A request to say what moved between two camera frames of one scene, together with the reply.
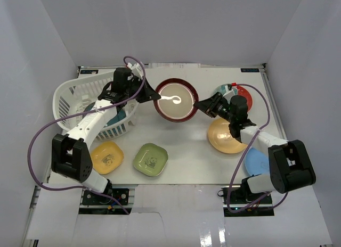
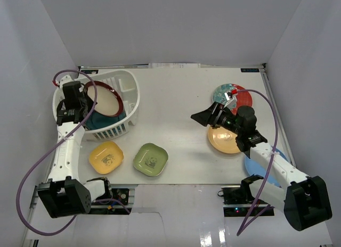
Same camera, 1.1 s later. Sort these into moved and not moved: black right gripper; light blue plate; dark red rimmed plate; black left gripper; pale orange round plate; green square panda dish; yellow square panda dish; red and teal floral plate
Moved: black right gripper; dark red rimmed plate; black left gripper
Not moved: pale orange round plate; yellow square panda dish; red and teal floral plate; light blue plate; green square panda dish
